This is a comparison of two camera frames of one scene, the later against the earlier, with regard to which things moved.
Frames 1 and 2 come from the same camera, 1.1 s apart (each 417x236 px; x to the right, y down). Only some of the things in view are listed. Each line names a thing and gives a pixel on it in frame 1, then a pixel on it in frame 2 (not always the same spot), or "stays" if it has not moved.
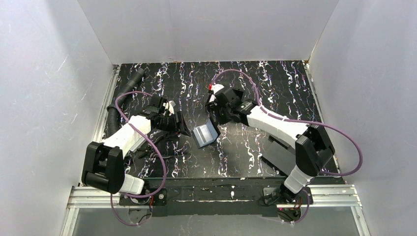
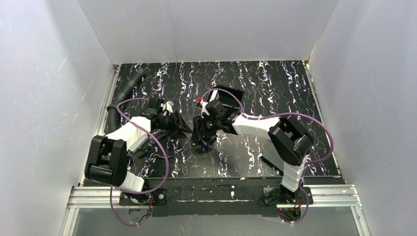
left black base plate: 153,197 stays
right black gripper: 220,114 → 200,131
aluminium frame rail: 81,197 stays
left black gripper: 177,121 stays
